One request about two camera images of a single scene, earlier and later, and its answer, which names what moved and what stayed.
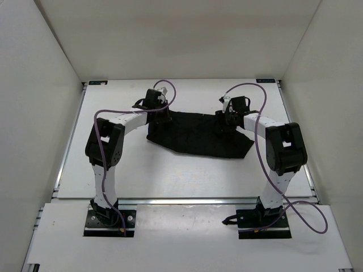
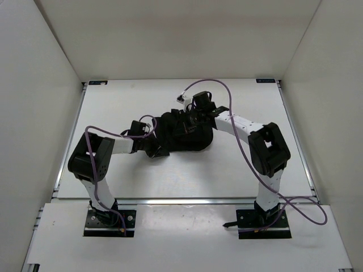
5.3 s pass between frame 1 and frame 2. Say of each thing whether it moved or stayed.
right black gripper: moved
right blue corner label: stayed
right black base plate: stayed
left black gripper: moved
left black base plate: stayed
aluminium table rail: stayed
